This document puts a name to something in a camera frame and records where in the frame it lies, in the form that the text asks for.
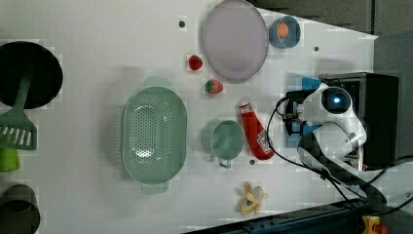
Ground pink strawberry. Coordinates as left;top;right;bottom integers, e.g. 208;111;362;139
205;79;223;94

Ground blue bowl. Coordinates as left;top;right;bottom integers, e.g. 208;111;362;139
269;16;301;49

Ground orange fruit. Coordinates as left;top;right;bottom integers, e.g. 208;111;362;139
278;22;289;39

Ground red strawberry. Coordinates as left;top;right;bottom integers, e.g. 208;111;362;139
188;56;204;70

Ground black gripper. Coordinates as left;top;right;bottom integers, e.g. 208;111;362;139
282;91;309;136

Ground black utensil holder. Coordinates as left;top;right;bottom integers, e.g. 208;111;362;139
0;41;63;109

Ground lime green utensil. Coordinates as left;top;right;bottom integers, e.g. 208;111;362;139
0;147;20;173

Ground red ketchup bottle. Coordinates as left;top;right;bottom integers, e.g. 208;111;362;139
240;100;274;161

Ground green oval colander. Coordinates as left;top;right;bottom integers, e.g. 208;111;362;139
122;77;187;195

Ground green slotted spatula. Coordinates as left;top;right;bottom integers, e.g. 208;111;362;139
0;74;37;150

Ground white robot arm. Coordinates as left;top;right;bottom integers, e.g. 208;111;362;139
282;83;412;215

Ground lilac round plate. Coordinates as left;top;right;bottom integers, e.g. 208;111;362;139
202;0;269;81

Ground black toaster oven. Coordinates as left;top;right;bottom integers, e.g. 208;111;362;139
299;72;398;171

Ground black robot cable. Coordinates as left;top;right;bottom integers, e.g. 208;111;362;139
265;97;413;216

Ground green mug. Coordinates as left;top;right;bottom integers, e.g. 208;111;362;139
201;119;245;169

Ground peeled banana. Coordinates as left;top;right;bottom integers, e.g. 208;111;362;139
235;182;269;216

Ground grey cup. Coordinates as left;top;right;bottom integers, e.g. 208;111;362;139
0;184;41;234

